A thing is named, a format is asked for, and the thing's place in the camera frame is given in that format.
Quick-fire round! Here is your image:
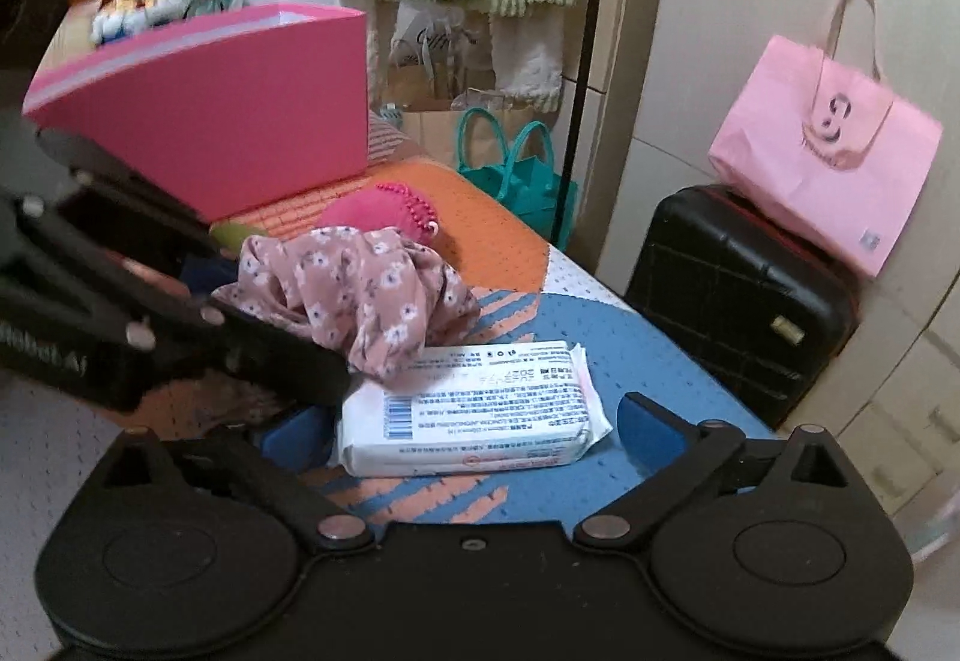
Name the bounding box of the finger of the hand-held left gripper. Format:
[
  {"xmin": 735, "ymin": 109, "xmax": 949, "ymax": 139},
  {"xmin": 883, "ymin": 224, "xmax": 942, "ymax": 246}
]
[
  {"xmin": 36, "ymin": 131, "xmax": 222, "ymax": 259},
  {"xmin": 15, "ymin": 200, "xmax": 355, "ymax": 412}
]

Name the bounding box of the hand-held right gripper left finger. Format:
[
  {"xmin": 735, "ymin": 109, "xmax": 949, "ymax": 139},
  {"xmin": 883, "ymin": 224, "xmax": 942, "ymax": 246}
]
[{"xmin": 96, "ymin": 406, "xmax": 374, "ymax": 551}]

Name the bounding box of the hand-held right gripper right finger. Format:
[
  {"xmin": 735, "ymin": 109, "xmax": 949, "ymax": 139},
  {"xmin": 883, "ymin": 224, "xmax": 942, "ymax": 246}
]
[{"xmin": 574, "ymin": 392, "xmax": 854, "ymax": 547}]

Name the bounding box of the floral pink cloth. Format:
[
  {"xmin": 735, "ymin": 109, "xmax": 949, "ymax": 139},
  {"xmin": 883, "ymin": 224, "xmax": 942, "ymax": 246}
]
[{"xmin": 212, "ymin": 226, "xmax": 481, "ymax": 383}]

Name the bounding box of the pink cardboard box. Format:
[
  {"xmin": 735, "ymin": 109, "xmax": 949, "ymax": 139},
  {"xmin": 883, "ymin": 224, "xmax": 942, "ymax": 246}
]
[{"xmin": 22, "ymin": 0, "xmax": 370, "ymax": 223}]

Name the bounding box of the white wipes pack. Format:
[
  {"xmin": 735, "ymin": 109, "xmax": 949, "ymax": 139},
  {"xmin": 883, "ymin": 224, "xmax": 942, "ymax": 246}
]
[{"xmin": 334, "ymin": 340, "xmax": 614, "ymax": 478}]

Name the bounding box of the green ball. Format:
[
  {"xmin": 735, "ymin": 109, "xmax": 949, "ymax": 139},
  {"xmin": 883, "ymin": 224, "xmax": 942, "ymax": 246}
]
[{"xmin": 212, "ymin": 222, "xmax": 271, "ymax": 261}]

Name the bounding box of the black suitcase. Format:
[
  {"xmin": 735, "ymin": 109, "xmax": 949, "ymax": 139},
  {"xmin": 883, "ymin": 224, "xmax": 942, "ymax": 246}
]
[{"xmin": 625, "ymin": 183, "xmax": 863, "ymax": 429}]

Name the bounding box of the pink plush ball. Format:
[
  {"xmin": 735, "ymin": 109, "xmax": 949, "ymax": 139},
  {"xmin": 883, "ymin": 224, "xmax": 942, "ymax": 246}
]
[{"xmin": 315, "ymin": 182, "xmax": 443, "ymax": 250}]

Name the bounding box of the teal tote bag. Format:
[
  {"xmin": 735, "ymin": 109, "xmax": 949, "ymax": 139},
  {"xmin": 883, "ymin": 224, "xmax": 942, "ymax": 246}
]
[{"xmin": 457, "ymin": 106, "xmax": 580, "ymax": 250}]

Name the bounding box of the pink tote bag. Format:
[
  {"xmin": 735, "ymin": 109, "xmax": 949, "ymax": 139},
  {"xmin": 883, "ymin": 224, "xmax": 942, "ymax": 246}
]
[{"xmin": 709, "ymin": 0, "xmax": 944, "ymax": 278}]

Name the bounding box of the brown paper bag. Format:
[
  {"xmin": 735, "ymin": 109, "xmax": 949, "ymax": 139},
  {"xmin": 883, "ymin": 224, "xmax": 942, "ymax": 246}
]
[{"xmin": 375, "ymin": 1, "xmax": 496, "ymax": 115}]

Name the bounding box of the black pole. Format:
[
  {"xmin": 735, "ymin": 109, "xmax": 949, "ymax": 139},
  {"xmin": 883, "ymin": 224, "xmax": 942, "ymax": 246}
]
[{"xmin": 551, "ymin": 0, "xmax": 616, "ymax": 253}]

